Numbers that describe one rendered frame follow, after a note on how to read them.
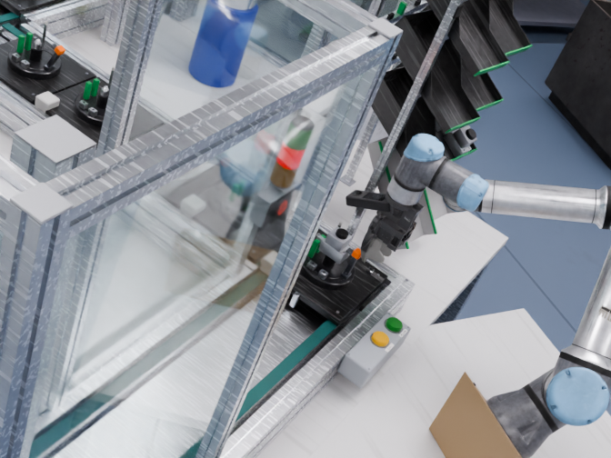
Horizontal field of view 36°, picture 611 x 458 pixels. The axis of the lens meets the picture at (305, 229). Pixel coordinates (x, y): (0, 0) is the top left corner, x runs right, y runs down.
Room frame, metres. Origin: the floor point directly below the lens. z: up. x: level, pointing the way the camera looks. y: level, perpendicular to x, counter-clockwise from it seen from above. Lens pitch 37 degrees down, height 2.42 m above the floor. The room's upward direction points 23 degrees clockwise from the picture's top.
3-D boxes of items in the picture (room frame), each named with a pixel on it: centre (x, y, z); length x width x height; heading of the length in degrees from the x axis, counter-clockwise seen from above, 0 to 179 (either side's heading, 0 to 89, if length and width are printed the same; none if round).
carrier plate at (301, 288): (1.80, -0.08, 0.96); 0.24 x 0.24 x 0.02; 71
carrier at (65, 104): (2.05, 0.62, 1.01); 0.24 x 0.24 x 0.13; 71
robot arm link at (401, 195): (1.77, -0.17, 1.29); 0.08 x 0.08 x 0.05
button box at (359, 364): (1.65, -0.26, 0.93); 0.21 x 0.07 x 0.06; 161
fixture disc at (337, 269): (1.80, -0.08, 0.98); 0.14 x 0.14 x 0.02
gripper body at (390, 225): (1.77, -0.18, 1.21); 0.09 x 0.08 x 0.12; 71
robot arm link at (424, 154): (1.77, -0.17, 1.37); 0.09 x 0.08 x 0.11; 76
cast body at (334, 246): (1.80, -0.07, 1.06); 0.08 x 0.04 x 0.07; 70
